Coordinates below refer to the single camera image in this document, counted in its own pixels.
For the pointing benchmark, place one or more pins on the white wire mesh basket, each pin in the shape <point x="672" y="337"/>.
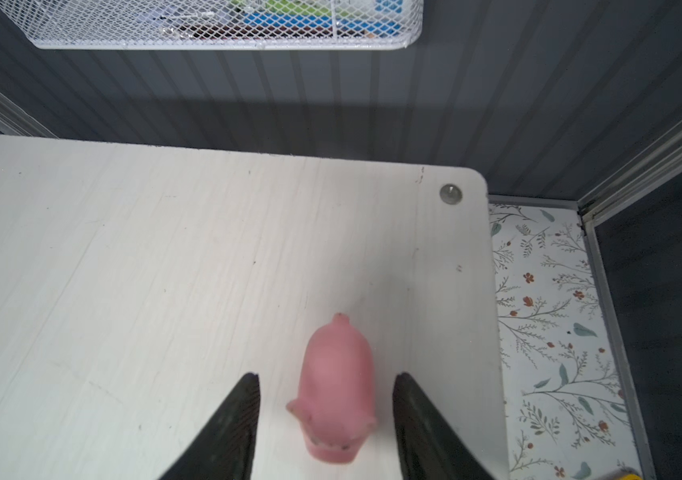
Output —
<point x="124" y="25"/>

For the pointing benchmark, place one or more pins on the yellow calculator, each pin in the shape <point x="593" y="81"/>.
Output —
<point x="620" y="474"/>

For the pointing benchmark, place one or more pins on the white two-tier shelf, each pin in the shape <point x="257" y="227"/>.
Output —
<point x="138" y="284"/>

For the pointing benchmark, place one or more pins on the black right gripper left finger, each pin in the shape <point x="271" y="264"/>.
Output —
<point x="225" y="446"/>

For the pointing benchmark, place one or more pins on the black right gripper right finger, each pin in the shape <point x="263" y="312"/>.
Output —
<point x="428" y="448"/>

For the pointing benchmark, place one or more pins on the items in mesh basket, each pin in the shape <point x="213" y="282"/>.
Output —
<point x="283" y="19"/>

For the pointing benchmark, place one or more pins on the aluminium frame post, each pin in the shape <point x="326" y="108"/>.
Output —
<point x="646" y="171"/>

